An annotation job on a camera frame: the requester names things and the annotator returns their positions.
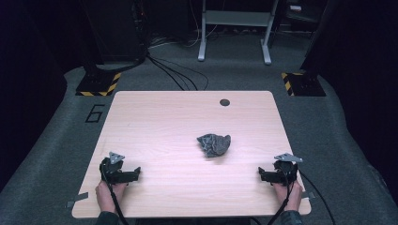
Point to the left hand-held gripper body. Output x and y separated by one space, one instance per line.
113 170

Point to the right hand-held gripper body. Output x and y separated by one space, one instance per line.
286 172

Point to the grey towel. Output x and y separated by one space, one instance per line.
214 144

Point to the person's right hand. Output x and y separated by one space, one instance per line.
294 197

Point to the person's left hand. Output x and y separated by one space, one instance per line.
106 197

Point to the grey tape strip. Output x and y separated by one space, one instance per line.
78 198
308 195

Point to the black tape floor marking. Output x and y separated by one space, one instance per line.
95 114

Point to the hazard-striped black stand base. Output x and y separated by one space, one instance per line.
98 85
303 84

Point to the dark curtain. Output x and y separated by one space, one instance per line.
28 93
366 93

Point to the black stand column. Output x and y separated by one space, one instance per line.
90 40
317 37

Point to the black cabinet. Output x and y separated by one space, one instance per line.
120 29

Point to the white desk frame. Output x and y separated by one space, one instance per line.
235 18

